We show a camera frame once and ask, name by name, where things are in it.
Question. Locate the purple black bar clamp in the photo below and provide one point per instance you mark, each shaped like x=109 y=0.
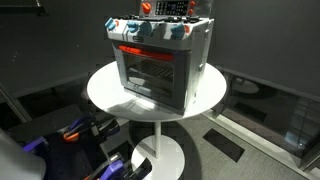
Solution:
x=33 y=144
x=115 y=166

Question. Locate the orange knob on display panel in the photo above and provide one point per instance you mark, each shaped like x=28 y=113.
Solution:
x=146 y=7

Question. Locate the white round pedestal table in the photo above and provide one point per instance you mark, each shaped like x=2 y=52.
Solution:
x=106 y=90

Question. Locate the orange round stove button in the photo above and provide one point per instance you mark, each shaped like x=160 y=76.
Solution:
x=190 y=12
x=192 y=4

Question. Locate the black mounting platform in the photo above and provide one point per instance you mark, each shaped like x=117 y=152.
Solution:
x=43 y=121

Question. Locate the blue stove knob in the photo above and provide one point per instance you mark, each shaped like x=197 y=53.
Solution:
x=109 y=23
x=132 y=26
x=146 y=28
x=177 y=31

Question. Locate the grey metal frame bar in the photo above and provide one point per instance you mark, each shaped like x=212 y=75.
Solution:
x=15 y=105

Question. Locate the purple clamp with orange trigger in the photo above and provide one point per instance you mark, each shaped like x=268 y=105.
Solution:
x=86 y=130

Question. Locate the light grey floor rail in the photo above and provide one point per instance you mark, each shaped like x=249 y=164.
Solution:
x=266 y=146

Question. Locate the white toy stove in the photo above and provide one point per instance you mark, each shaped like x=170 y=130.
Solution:
x=200 y=50

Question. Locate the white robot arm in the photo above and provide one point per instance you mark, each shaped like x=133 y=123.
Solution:
x=18 y=160

